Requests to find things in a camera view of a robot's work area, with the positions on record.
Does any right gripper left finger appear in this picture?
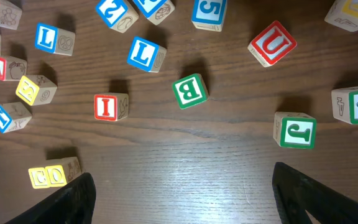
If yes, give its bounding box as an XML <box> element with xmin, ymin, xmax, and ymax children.
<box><xmin>7</xmin><ymin>172</ymin><xmax>96</xmax><ymax>224</ymax></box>

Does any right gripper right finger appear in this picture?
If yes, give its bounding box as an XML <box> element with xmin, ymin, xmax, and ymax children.
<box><xmin>272</xmin><ymin>162</ymin><xmax>358</xmax><ymax>223</ymax></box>

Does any yellow letter O block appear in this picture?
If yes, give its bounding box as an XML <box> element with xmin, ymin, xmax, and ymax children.
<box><xmin>45</xmin><ymin>157</ymin><xmax>83</xmax><ymax>187</ymax></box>

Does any yellow letter C block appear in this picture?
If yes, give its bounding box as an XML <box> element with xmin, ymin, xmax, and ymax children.
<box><xmin>28</xmin><ymin>167</ymin><xmax>50</xmax><ymax>189</ymax></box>

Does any blue letter L block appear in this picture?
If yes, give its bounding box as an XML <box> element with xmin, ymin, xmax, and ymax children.
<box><xmin>34</xmin><ymin>23</ymin><xmax>76</xmax><ymax>56</ymax></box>

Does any green letter J block right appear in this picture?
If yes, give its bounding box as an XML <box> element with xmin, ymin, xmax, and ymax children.
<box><xmin>273</xmin><ymin>111</ymin><xmax>317</xmax><ymax>149</ymax></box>

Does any red letter I block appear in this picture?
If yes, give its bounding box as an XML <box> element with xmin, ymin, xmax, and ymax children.
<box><xmin>94</xmin><ymin>93</ymin><xmax>129</xmax><ymax>122</ymax></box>

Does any green number 4 block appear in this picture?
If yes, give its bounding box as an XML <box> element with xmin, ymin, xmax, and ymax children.
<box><xmin>331</xmin><ymin>86</ymin><xmax>358</xmax><ymax>124</ymax></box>

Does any blue letter T block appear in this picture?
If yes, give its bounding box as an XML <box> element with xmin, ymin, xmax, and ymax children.
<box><xmin>0</xmin><ymin>102</ymin><xmax>32</xmax><ymax>133</ymax></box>

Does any yellow block centre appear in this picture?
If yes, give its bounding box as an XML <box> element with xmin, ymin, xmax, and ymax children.
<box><xmin>16</xmin><ymin>75</ymin><xmax>57</xmax><ymax>106</ymax></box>

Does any green letter B block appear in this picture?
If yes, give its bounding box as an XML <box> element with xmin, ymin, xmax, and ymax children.
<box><xmin>172</xmin><ymin>73</ymin><xmax>209</xmax><ymax>110</ymax></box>

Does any red letter U block right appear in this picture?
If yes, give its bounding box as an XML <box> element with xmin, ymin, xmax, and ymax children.
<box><xmin>248</xmin><ymin>21</ymin><xmax>297</xmax><ymax>67</ymax></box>

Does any red letter u block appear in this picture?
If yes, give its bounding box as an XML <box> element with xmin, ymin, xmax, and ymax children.
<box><xmin>0</xmin><ymin>0</ymin><xmax>22</xmax><ymax>30</ymax></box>
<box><xmin>248</xmin><ymin>21</ymin><xmax>297</xmax><ymax>67</ymax></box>

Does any red letter A block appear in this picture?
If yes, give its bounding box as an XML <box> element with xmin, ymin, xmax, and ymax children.
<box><xmin>0</xmin><ymin>55</ymin><xmax>27</xmax><ymax>82</ymax></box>

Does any blue number 1 block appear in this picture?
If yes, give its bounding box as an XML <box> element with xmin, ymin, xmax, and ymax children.
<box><xmin>127</xmin><ymin>36</ymin><xmax>167</xmax><ymax>73</ymax></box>

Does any yellow letter X block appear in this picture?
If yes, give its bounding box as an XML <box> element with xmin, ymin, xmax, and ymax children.
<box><xmin>324</xmin><ymin>0</ymin><xmax>358</xmax><ymax>32</ymax></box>

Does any blue number 2 block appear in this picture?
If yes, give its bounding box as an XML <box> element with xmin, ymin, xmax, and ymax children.
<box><xmin>95</xmin><ymin>0</ymin><xmax>139</xmax><ymax>33</ymax></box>

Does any blue number 5 block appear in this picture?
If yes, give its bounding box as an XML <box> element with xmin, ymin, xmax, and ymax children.
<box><xmin>191</xmin><ymin>0</ymin><xmax>227</xmax><ymax>32</ymax></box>

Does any red letter U block left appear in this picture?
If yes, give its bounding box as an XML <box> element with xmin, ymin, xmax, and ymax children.
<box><xmin>0</xmin><ymin>0</ymin><xmax>22</xmax><ymax>30</ymax></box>

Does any blue letter P block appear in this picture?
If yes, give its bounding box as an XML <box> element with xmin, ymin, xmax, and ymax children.
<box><xmin>133</xmin><ymin>0</ymin><xmax>175</xmax><ymax>26</ymax></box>

